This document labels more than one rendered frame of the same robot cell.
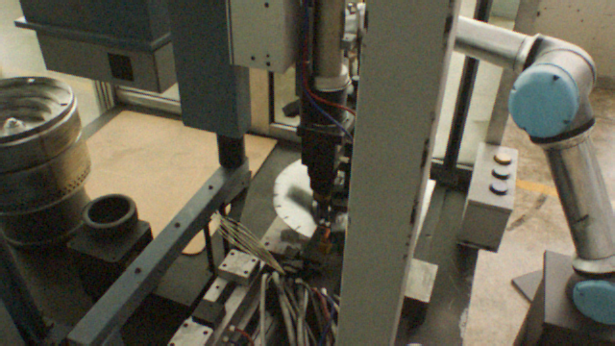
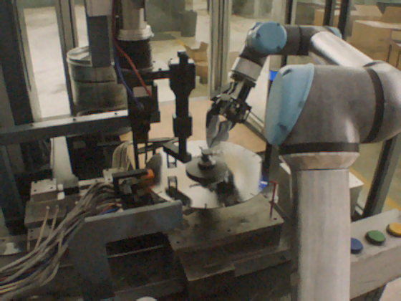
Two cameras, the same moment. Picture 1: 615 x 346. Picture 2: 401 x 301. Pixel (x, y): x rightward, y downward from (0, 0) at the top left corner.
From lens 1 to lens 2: 0.82 m
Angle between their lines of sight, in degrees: 42
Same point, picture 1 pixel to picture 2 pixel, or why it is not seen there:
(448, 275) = (257, 291)
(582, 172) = (303, 209)
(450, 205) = not seen: hidden behind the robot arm
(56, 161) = (101, 85)
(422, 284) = (203, 269)
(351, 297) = not seen: outside the picture
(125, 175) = (166, 125)
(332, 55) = (124, 11)
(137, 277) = (27, 127)
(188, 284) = (97, 175)
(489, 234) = not seen: hidden behind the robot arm
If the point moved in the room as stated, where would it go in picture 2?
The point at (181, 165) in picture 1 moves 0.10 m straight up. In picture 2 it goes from (197, 134) to (197, 113)
